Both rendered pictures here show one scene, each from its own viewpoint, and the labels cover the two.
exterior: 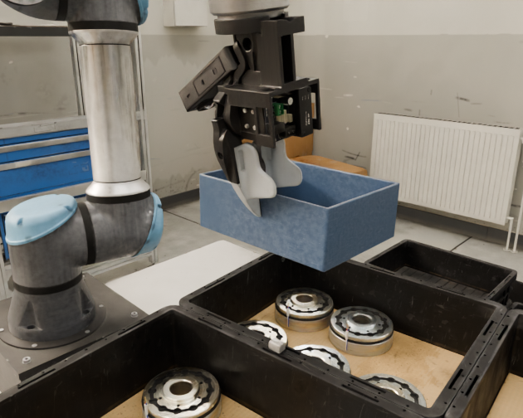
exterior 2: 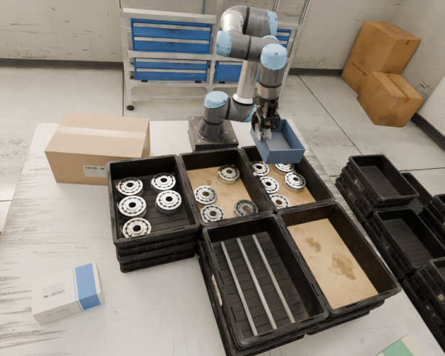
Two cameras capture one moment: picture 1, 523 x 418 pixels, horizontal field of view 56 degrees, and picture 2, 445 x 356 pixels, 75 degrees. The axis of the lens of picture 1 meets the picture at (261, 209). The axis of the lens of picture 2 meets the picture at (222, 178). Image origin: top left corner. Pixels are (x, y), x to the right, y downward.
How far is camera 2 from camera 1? 68 cm
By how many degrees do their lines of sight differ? 33
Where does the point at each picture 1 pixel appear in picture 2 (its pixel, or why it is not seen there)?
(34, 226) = (212, 104)
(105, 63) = not seen: hidden behind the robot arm
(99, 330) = (221, 140)
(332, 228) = (270, 155)
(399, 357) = (299, 196)
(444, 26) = not seen: outside the picture
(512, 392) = (320, 222)
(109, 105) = (248, 71)
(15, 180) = not seen: hidden behind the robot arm
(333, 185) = (293, 138)
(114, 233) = (235, 114)
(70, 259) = (220, 116)
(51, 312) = (209, 130)
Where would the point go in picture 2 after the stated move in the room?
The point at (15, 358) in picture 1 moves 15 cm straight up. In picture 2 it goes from (196, 139) to (198, 116)
